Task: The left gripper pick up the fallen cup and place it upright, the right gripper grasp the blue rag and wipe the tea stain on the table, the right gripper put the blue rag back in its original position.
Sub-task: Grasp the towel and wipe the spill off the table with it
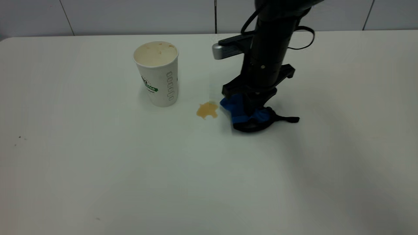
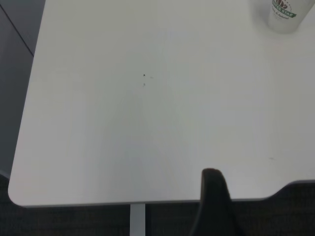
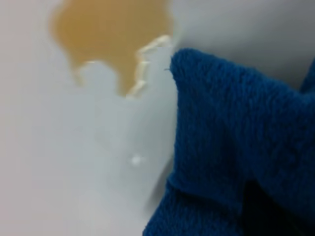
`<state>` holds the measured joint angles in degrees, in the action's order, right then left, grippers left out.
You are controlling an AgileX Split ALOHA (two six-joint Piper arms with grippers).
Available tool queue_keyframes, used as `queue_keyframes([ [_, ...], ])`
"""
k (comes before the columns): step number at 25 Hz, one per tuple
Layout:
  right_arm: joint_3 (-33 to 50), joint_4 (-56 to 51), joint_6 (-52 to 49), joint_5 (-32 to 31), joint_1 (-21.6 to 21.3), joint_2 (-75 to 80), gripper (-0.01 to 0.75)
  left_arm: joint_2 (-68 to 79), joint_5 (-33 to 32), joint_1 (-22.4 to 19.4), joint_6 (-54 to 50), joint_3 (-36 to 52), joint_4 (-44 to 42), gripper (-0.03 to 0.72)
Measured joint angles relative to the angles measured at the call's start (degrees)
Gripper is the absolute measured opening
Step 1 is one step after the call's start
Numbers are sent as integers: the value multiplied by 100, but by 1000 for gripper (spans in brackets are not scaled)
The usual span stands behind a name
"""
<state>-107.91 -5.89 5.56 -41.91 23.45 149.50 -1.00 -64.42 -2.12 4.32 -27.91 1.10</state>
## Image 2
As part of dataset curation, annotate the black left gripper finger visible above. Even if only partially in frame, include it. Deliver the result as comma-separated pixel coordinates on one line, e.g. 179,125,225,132
190,168,247,236

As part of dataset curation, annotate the white paper coffee cup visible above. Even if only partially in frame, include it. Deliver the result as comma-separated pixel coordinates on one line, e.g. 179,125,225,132
267,0,314,34

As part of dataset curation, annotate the white table leg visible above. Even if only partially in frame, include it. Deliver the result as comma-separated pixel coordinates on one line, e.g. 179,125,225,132
129,204,146,236

